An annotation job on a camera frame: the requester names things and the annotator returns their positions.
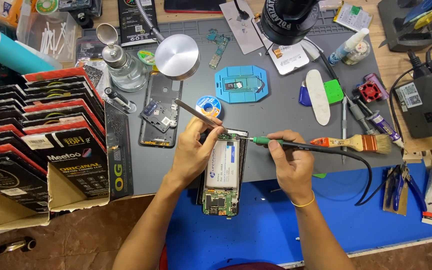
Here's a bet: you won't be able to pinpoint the small red fan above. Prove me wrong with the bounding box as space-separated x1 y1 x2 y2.
352 80 384 103

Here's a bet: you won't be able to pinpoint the yellow rubber wristband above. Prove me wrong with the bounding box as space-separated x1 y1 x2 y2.
290 190 316 208

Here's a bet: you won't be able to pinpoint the thin silver screwdriver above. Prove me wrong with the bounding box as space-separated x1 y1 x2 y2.
341 88 349 164

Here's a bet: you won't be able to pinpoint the black handled tool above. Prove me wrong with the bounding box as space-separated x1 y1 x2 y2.
0 236 37 260

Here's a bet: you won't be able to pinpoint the white dropper bottle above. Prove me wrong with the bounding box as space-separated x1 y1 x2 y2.
328 28 370 66

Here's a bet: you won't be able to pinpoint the silver gooseneck lamp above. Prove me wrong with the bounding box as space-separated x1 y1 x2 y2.
133 0 202 81

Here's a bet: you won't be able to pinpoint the grey silicone work mat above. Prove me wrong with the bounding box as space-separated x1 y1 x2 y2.
81 9 404 196

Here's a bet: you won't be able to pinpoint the blue plastic pick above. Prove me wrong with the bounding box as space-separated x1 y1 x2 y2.
299 80 313 107

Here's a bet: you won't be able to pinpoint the black power supply box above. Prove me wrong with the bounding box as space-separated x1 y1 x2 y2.
394 69 432 140

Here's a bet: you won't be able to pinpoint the glass pump dispenser bottle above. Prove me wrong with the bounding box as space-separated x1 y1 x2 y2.
95 23 150 93

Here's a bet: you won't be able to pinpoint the black product packet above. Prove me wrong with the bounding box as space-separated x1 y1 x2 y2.
117 0 160 48

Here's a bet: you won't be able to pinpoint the green circuit board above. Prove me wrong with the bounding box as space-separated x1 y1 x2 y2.
206 29 231 70

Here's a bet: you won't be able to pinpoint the blue solder wick spool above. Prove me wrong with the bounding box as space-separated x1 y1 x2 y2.
195 95 223 119

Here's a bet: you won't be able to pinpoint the grey metal plate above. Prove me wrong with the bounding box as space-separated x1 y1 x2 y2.
219 0 265 55

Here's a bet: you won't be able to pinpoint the cardboard boxes of screen packets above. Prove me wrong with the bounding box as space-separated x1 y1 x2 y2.
0 67 134 230

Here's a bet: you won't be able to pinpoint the white phone screen panel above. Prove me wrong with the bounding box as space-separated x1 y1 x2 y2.
253 16 310 76

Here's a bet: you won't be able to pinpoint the black phone back frame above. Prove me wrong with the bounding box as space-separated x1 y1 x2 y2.
138 70 184 148

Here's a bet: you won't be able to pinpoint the clear box of cotton swabs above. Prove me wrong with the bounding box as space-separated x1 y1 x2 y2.
16 11 79 64

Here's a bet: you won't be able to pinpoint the purple label flux syringe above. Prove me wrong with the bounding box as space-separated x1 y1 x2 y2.
365 110 406 149

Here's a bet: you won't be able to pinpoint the green solder spool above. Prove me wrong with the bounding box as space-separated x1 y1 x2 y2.
35 0 59 16

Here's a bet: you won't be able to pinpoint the silver metal tweezers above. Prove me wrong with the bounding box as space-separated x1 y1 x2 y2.
174 98 230 134

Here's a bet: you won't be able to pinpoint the teal white tube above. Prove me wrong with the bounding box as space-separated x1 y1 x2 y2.
0 23 63 75

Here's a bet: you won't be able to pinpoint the black power cable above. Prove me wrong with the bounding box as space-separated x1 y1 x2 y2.
388 18 432 145

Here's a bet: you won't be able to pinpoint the green plastic block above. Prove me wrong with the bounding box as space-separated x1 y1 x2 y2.
323 79 344 105

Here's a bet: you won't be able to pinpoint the wooden handle paint brush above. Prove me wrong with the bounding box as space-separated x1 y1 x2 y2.
310 133 393 155

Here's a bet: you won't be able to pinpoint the dark red-edged phone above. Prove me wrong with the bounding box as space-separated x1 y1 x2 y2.
164 0 227 14

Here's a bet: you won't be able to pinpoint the green grip soldering iron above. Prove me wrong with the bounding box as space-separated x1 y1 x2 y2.
238 136 373 207

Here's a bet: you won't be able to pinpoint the blue hexagonal board fixture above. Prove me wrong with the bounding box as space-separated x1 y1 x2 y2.
214 65 270 104

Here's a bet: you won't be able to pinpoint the blue table mat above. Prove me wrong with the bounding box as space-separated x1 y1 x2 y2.
165 161 432 269

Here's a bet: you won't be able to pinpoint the person's left hand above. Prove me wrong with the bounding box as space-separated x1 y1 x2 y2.
170 115 227 184

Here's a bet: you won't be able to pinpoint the purple cylindrical cell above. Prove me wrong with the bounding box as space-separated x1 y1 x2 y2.
364 73 390 100

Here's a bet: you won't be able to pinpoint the grey hand tool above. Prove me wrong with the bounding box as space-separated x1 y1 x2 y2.
350 95 377 136

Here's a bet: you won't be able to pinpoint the blue handle pliers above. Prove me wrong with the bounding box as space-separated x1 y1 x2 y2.
384 162 428 213

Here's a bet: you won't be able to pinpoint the white oval pry tool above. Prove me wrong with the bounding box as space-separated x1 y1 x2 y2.
305 69 331 127

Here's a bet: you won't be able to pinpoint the opened black smartphone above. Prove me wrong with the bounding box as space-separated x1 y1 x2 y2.
196 128 249 218

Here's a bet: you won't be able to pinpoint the white green phone battery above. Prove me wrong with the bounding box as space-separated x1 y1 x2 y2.
332 1 374 33

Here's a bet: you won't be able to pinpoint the small clear jar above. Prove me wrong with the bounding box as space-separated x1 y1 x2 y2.
343 39 371 66

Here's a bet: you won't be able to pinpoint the person's right hand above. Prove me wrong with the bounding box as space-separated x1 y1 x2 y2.
266 129 316 206

